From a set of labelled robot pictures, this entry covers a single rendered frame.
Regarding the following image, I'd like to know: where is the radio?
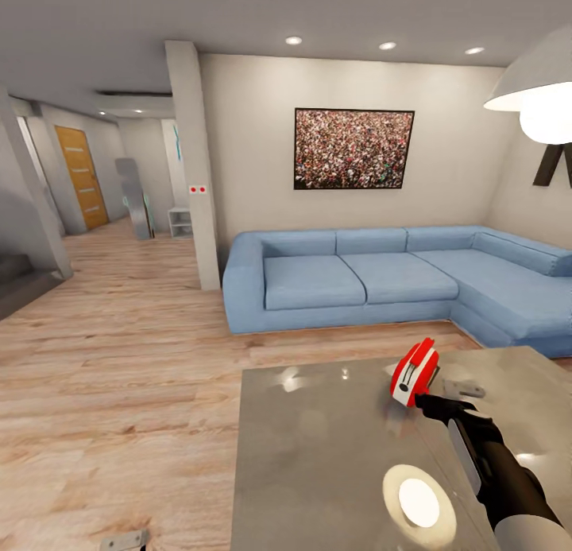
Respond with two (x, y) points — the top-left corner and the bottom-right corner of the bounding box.
(390, 337), (439, 407)

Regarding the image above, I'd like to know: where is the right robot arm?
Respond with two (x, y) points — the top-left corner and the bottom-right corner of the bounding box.
(415, 379), (572, 551)

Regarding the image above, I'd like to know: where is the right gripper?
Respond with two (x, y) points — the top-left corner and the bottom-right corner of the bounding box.
(415, 394), (476, 425)

